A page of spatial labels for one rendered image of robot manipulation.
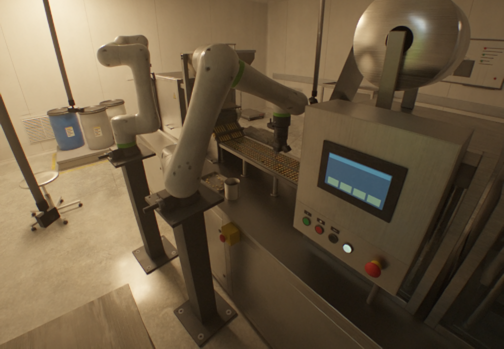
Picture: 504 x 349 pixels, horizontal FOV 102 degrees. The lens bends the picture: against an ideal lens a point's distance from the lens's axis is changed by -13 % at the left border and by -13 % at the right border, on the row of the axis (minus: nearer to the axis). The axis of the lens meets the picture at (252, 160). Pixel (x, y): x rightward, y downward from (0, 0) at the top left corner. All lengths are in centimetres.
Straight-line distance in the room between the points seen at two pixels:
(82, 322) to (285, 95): 113
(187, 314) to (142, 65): 154
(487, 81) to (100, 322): 471
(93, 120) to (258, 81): 337
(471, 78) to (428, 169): 406
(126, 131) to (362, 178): 134
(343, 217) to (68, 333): 96
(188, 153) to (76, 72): 429
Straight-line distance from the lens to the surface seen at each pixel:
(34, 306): 229
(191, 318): 175
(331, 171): 61
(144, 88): 150
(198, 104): 73
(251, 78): 92
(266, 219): 112
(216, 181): 141
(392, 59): 77
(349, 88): 99
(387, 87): 77
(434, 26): 77
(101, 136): 413
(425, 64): 77
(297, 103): 104
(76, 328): 108
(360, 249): 68
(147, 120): 153
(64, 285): 229
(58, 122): 440
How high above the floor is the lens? 152
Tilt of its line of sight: 26 degrees down
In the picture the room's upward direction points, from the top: straight up
